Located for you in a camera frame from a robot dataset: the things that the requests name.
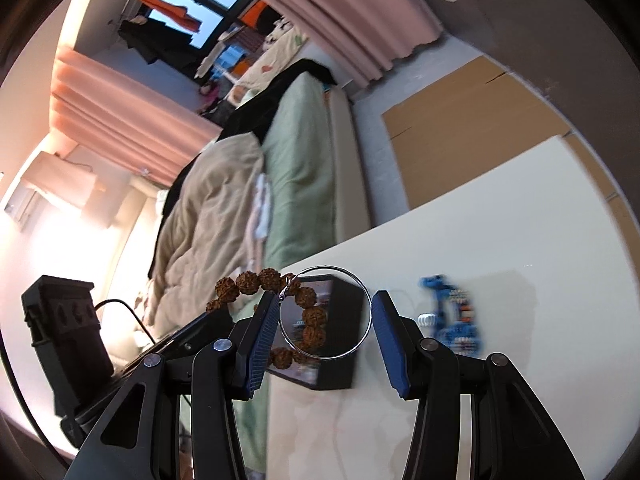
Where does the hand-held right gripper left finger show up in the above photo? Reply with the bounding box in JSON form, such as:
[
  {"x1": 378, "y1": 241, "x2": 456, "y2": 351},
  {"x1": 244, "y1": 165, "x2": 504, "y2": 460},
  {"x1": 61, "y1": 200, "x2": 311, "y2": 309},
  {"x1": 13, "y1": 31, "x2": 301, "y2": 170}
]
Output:
[{"x1": 65, "y1": 287, "x2": 283, "y2": 480}]

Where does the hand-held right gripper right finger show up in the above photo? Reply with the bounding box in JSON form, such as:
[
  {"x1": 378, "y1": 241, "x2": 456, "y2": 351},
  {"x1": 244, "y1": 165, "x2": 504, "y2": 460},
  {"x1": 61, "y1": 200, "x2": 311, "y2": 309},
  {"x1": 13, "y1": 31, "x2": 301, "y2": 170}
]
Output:
[{"x1": 371, "y1": 289, "x2": 586, "y2": 480}]

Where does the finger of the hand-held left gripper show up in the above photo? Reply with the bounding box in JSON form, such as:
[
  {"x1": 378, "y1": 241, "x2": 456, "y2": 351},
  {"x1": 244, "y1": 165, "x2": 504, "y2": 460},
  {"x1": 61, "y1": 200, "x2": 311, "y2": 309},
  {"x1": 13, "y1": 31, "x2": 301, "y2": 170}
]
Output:
[{"x1": 117, "y1": 309, "x2": 237, "y2": 377}]

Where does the silver hoop earring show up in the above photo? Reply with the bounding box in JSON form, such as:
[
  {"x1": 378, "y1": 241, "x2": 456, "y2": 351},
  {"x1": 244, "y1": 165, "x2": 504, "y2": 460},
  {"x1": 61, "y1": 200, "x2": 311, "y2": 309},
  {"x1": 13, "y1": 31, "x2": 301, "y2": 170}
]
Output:
[{"x1": 278, "y1": 265, "x2": 374, "y2": 360}]

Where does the pile of beaded jewelry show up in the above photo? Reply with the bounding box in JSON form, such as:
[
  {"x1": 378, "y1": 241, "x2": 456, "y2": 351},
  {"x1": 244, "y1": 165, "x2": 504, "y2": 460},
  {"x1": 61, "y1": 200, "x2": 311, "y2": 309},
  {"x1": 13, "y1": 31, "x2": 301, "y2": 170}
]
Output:
[{"x1": 416, "y1": 274, "x2": 485, "y2": 357}]

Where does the brown seed bead bracelet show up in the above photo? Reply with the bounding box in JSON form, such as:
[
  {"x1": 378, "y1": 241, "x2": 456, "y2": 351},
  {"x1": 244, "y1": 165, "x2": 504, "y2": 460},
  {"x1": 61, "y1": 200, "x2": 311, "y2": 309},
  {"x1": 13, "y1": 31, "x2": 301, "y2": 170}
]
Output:
[{"x1": 206, "y1": 270, "x2": 329, "y2": 369}]

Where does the black gift box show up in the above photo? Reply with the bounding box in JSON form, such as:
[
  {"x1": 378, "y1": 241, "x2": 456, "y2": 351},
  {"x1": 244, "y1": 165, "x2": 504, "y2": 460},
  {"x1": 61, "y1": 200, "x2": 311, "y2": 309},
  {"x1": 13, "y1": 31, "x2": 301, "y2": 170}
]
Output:
[{"x1": 264, "y1": 279, "x2": 367, "y2": 392}]

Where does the beige blanket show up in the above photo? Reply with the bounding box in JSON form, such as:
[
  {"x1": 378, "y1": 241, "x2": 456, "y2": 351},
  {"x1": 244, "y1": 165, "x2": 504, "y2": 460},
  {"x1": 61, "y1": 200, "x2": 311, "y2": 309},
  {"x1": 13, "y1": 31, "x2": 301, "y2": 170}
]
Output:
[{"x1": 142, "y1": 132, "x2": 272, "y2": 332}]

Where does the pink and white cloth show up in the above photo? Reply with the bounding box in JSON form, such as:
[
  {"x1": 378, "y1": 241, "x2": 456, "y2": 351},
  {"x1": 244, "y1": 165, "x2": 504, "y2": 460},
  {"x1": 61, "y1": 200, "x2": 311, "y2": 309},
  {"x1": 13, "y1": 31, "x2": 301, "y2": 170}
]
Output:
[{"x1": 244, "y1": 172, "x2": 274, "y2": 272}]

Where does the bed with green sheet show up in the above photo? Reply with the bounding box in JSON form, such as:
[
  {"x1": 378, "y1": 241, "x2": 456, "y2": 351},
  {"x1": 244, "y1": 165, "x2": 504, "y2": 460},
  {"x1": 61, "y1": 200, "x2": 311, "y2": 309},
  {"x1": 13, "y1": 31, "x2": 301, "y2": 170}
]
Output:
[{"x1": 150, "y1": 57, "x2": 374, "y2": 480}]

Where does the black cloth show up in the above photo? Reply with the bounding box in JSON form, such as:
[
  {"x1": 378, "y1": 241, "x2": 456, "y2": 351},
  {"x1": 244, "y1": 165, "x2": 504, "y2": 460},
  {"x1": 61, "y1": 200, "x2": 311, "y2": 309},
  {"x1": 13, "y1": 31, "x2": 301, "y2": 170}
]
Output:
[{"x1": 147, "y1": 57, "x2": 342, "y2": 281}]

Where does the pink curtain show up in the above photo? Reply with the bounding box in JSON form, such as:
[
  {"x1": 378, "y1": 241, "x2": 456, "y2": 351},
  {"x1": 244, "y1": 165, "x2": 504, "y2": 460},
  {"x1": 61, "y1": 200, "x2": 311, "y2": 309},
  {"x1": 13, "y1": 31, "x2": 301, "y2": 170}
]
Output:
[
  {"x1": 207, "y1": 0, "x2": 447, "y2": 87},
  {"x1": 51, "y1": 44, "x2": 227, "y2": 187}
]

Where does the flat brown cardboard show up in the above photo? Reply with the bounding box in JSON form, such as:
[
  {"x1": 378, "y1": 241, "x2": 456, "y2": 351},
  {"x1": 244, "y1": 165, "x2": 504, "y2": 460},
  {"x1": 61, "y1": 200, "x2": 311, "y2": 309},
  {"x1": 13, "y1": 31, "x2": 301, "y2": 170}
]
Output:
[{"x1": 381, "y1": 55, "x2": 640, "y2": 262}]

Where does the printed bedding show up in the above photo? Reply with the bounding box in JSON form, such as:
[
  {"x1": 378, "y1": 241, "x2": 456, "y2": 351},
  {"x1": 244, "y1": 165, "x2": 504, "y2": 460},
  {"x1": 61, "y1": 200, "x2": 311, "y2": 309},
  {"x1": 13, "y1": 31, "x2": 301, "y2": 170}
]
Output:
[{"x1": 226, "y1": 19, "x2": 309, "y2": 107}]

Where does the black hanging garment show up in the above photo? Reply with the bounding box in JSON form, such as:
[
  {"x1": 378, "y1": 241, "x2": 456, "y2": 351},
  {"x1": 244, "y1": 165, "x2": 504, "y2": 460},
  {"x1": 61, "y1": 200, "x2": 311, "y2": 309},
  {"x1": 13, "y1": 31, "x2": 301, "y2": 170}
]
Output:
[{"x1": 117, "y1": 16, "x2": 202, "y2": 79}]

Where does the orange hanging garment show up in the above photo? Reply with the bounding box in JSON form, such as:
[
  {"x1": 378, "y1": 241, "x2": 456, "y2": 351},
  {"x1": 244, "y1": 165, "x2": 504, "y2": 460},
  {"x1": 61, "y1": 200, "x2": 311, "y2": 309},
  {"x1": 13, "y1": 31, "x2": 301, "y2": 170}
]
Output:
[{"x1": 135, "y1": 0, "x2": 204, "y2": 36}]

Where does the black cable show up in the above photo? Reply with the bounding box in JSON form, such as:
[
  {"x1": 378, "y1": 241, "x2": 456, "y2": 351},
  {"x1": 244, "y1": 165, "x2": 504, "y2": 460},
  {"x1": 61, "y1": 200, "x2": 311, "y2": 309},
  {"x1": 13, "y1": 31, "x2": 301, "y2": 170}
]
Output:
[{"x1": 94, "y1": 299, "x2": 157, "y2": 343}]

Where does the white wall air conditioner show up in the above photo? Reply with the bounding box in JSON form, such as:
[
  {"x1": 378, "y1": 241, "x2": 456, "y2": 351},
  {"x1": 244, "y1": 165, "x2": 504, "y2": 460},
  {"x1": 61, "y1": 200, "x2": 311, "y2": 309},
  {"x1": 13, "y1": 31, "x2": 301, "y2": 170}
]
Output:
[{"x1": 4, "y1": 151, "x2": 108, "y2": 232}]

